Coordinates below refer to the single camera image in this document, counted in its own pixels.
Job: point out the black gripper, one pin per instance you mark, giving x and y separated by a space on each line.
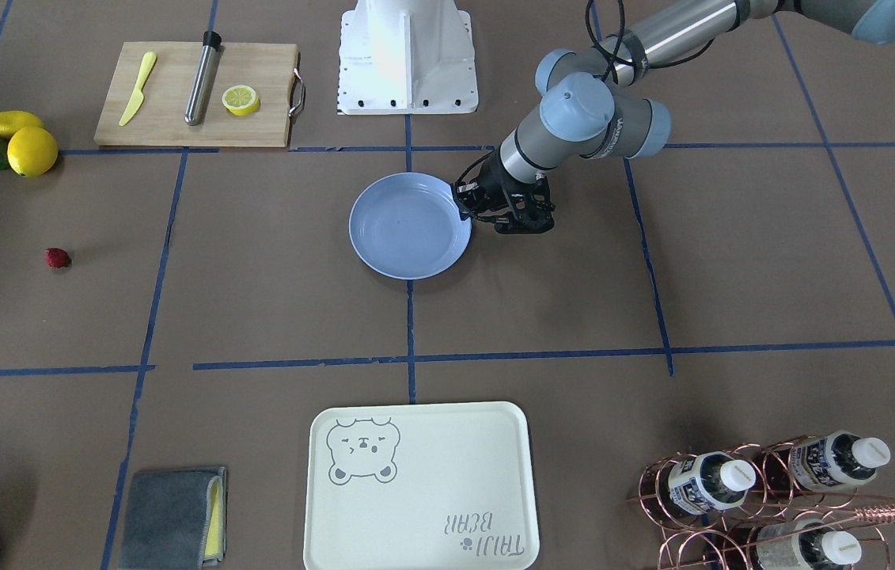
489 191

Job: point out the red strawberry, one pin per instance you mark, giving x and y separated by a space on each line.
56 258

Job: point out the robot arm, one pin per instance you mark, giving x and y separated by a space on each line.
586 110

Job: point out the blue plastic plate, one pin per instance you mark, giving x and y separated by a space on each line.
406 226

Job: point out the half lemon slice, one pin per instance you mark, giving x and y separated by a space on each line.
241 100

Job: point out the steel cylindrical rod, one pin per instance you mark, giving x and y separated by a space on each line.
211 53

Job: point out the cream bear tray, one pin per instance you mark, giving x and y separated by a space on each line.
435 486

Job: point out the yellow plastic knife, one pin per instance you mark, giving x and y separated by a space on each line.
137 96

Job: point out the bottle white cap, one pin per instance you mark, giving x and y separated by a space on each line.
805 544
710 482
841 460

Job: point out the grey folded cloth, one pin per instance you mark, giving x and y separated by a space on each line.
175 519

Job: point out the yellow lemon round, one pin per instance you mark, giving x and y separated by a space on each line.
32 151

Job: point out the yellow lemon upper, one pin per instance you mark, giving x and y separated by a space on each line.
12 121

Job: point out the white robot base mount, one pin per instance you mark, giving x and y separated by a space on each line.
400 57

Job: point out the copper wire bottle rack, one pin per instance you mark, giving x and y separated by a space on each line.
724 539

